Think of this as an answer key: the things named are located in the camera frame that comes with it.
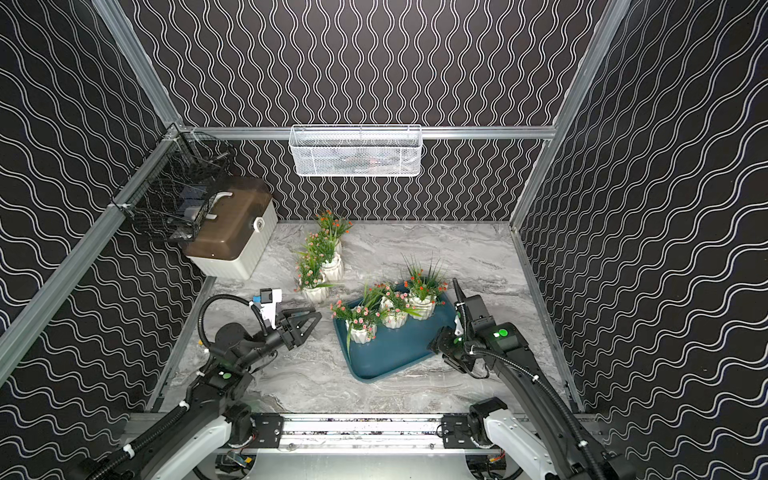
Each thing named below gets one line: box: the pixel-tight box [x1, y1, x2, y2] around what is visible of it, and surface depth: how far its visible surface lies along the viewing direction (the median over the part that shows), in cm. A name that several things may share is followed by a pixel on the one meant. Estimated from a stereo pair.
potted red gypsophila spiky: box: [402, 252, 449, 320], surface depth 92 cm
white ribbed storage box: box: [186, 198, 279, 281], surface depth 102 cm
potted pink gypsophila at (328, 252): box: [303, 229, 344, 282], surface depth 100 cm
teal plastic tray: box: [332, 302, 455, 383], surface depth 92 cm
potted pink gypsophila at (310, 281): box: [294, 255, 335, 305], surface depth 96 cm
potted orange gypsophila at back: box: [316, 209, 354, 253], surface depth 103 cm
